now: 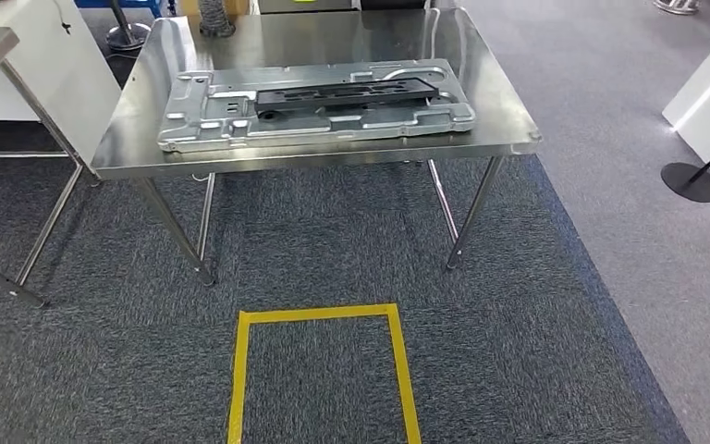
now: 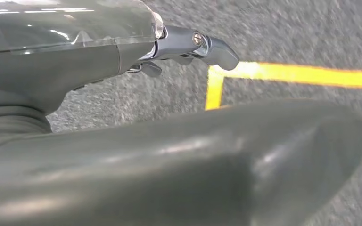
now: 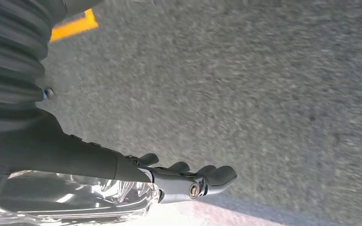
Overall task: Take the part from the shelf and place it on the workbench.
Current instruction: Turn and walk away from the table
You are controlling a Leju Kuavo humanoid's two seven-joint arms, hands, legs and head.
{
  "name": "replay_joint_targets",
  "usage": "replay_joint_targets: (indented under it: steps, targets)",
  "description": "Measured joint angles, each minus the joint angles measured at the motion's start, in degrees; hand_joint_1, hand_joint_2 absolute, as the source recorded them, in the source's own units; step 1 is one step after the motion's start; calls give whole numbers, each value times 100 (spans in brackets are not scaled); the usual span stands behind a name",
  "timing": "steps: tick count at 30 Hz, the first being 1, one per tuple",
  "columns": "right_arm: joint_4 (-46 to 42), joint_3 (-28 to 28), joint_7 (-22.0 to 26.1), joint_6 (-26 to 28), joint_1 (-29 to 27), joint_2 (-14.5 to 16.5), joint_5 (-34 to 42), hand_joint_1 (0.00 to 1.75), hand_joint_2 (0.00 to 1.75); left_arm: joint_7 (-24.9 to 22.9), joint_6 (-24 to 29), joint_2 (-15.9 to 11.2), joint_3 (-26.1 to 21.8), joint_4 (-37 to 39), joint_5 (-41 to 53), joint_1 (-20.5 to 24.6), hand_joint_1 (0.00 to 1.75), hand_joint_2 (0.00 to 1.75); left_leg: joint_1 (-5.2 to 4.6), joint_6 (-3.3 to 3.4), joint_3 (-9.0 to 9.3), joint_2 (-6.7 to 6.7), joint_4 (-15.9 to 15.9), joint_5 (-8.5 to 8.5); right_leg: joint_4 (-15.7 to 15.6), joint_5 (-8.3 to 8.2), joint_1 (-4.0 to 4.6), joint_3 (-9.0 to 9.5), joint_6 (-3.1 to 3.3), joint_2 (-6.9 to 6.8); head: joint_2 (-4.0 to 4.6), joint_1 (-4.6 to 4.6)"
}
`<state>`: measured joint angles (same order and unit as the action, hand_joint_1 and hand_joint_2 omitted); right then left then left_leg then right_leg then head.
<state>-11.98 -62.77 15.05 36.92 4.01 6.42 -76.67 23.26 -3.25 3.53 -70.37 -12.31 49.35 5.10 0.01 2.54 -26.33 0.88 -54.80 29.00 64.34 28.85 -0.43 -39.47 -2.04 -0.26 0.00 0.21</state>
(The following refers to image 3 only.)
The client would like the yellow floor tape square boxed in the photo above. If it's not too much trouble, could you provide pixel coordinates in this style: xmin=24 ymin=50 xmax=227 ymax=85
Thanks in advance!
xmin=49 ymin=8 xmax=100 ymax=43

